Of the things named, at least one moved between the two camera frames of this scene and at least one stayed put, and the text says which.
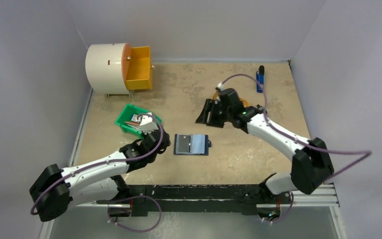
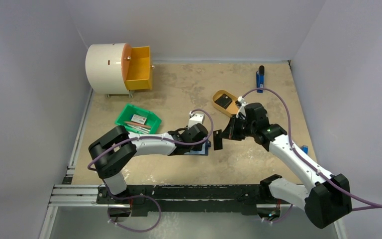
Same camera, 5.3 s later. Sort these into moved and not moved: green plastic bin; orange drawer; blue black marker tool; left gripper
Moved: left gripper
Not moved: orange drawer; green plastic bin; blue black marker tool
